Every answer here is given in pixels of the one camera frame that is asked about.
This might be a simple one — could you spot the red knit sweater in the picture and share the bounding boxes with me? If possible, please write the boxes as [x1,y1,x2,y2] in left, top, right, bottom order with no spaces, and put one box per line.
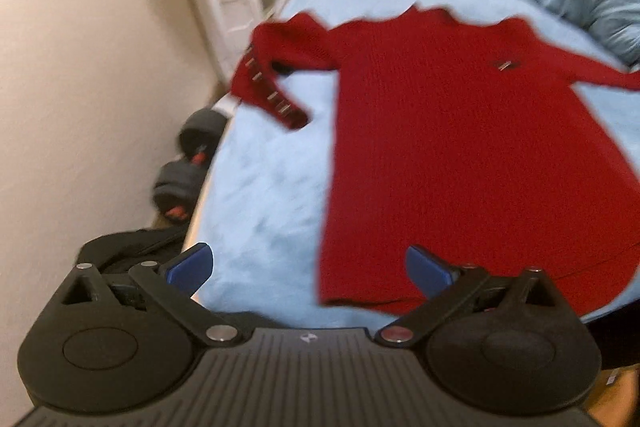
[231,8,639,315]

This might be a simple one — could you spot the black dumbbell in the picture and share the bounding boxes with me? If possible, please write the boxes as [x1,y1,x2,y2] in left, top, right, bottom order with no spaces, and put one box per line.
[152,108,228,223]

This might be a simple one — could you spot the black clothing pile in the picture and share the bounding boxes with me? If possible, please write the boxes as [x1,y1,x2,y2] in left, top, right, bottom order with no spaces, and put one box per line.
[75,225,189,274]

